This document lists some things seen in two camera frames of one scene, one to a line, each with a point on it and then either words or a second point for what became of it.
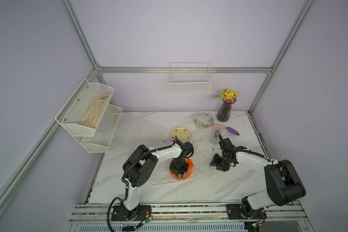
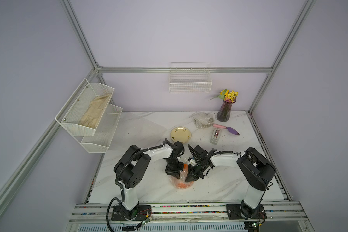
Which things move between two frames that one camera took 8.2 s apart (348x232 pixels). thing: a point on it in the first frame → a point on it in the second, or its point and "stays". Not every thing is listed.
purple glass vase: [224, 112] stays
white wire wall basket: [190, 78] stays
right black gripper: [214, 164] → [191, 176]
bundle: [202, 120] stays
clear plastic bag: [202, 163] → [181, 183]
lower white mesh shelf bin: [100, 142] stays
